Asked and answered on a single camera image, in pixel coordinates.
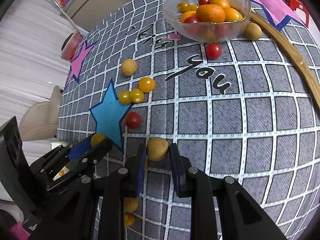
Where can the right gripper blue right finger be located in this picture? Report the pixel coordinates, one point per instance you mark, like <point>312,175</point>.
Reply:
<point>179,170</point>

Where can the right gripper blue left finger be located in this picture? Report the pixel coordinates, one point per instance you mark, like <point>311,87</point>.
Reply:
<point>135,175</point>

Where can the tan longan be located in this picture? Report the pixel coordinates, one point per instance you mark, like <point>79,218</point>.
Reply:
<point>252,31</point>
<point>96,139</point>
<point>157,149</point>
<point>129,67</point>

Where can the red cherry tomato by star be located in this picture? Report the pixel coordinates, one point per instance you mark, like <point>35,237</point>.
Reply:
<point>133,120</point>

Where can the beige chair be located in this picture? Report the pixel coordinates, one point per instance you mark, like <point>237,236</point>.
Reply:
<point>41,120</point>

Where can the yellow cherry tomato right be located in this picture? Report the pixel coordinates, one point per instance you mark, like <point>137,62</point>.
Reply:
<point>136,96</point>

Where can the yellow cherry tomato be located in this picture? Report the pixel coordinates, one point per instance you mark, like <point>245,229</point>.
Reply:
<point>124,97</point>
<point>136,96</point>

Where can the grey checkered tablecloth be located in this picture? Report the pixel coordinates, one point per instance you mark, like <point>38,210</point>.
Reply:
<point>247,114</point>

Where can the yellow cherry tomato left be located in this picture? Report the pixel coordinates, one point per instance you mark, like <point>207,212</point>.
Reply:
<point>124,97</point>

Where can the orange cherry tomato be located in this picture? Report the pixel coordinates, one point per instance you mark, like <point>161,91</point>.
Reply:
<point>146,84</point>

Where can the red cherry tomato near bowl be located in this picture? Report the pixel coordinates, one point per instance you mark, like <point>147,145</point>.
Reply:
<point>213,51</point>

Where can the red plastic basin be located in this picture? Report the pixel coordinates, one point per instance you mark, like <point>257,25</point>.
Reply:
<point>70,45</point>

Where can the tan longan beside bowl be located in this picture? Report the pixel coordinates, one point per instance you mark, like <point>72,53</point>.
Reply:
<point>252,31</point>

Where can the clear glass fruit bowl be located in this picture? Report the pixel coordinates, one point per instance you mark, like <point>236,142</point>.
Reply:
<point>181,15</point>

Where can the large orange mandarin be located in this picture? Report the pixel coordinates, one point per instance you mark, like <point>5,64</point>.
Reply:
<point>210,13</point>

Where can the curved wooden stick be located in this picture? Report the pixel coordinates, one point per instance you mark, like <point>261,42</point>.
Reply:
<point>292,53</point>

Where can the red plastic stool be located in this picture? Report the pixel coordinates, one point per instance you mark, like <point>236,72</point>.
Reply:
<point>297,4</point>

